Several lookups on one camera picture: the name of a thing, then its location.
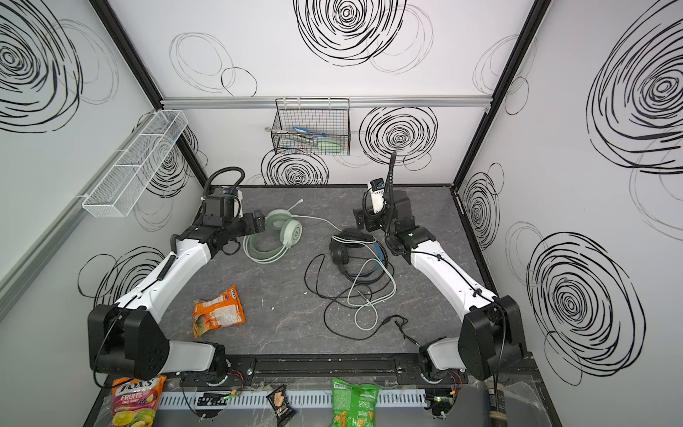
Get mint green headphones with cable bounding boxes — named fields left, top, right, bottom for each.
left=242, top=198, right=398, bottom=332

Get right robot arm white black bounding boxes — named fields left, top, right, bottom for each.
left=354, top=181, right=528, bottom=380

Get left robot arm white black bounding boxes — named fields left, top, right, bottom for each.
left=87, top=187, right=266, bottom=384

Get orange snack bag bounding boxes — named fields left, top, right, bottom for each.
left=192, top=285, right=247, bottom=339

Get green blue items in basket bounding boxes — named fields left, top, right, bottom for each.
left=264, top=126, right=346, bottom=155

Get small dark snack packet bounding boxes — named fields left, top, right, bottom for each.
left=266, top=384, right=297, bottom=427

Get green chips bag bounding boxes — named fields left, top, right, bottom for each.
left=331, top=378, right=381, bottom=427

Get Fox's fruits candy bag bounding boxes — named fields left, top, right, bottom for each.
left=110, top=375, right=166, bottom=427

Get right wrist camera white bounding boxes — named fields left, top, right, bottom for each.
left=368, top=178, right=385, bottom=214

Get black headphones with cable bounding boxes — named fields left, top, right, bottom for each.
left=303, top=229, right=419, bottom=346

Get white mesh wall shelf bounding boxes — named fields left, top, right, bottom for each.
left=82, top=110, right=188, bottom=218

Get aluminium wall rail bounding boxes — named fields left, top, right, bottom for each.
left=161, top=94, right=493, bottom=110

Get black wire wall basket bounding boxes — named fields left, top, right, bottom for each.
left=270, top=107, right=351, bottom=156

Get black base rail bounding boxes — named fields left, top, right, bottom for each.
left=108, top=351, right=540, bottom=386

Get white slotted cable duct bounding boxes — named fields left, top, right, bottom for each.
left=158, top=389, right=427, bottom=412

